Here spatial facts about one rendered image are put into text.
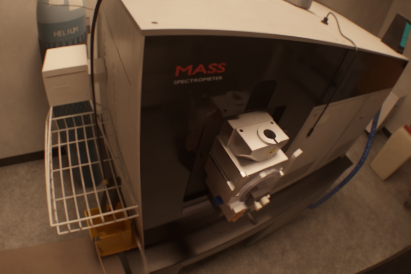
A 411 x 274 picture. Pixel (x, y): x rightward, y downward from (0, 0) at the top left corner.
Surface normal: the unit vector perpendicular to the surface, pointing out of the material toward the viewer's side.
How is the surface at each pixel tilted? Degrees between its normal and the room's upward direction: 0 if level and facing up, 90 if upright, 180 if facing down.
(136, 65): 90
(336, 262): 0
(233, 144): 90
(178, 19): 0
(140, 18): 0
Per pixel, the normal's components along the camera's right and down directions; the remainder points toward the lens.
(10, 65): 0.45, 0.66
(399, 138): -0.84, 0.10
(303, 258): 0.21, -0.73
